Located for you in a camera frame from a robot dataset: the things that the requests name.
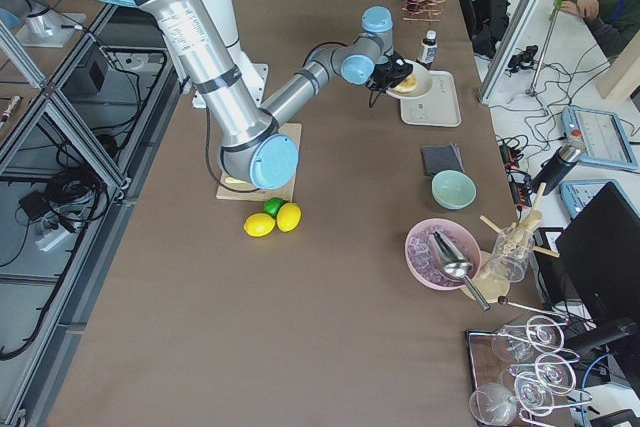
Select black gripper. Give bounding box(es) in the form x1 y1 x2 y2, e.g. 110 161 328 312
368 53 411 92

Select glazed donut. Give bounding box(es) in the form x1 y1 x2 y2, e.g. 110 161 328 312
392 74 418 94

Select white plate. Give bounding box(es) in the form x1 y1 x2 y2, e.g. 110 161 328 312
386 59 433 99

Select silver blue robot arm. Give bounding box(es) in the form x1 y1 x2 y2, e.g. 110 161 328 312
98 0 413 190

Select white serving tray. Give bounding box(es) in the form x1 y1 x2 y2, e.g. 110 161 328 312
400 71 462 128

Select black framed tray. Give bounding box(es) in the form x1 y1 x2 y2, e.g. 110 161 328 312
464 330 575 427

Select dark syrup bottle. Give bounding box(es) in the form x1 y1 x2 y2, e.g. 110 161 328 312
417 30 437 69

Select dark grey cloth coaster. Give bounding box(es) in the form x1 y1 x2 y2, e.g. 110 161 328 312
421 143 465 177

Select mint green bowl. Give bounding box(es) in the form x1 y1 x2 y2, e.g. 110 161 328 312
431 170 477 210

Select yellow lemon right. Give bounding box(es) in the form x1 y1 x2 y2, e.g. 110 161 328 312
276 202 302 232

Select yellow lemon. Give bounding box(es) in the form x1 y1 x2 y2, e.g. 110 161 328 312
243 212 276 238
276 202 302 232

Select green lime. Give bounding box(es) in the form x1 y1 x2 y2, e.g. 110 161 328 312
263 197 286 217

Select clear plastic ice cubes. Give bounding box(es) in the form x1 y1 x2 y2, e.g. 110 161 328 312
405 223 452 290

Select pink bowl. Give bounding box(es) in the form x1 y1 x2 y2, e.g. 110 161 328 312
417 218 481 291

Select black thermos bottle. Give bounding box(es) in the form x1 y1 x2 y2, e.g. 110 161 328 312
531 142 585 196

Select wooden cutting board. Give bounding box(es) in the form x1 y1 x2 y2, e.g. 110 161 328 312
216 123 302 202

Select yellow lemon left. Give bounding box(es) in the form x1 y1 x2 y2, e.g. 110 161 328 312
243 212 276 238

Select metal ice scoop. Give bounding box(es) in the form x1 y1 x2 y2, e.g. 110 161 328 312
432 231 491 311

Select clear glass mug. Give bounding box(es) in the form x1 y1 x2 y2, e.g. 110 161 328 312
488 227 533 283

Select blue teach pendant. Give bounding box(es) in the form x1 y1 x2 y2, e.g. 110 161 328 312
561 106 639 170

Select wooden glass drying stand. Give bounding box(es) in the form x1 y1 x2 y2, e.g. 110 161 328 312
478 182 560 304

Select black monitor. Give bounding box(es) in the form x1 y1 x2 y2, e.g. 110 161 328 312
556 182 639 321

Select wine glass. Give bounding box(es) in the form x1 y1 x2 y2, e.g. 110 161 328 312
491 315 564 363

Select aluminium frame post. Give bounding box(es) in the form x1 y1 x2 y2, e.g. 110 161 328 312
478 0 540 106

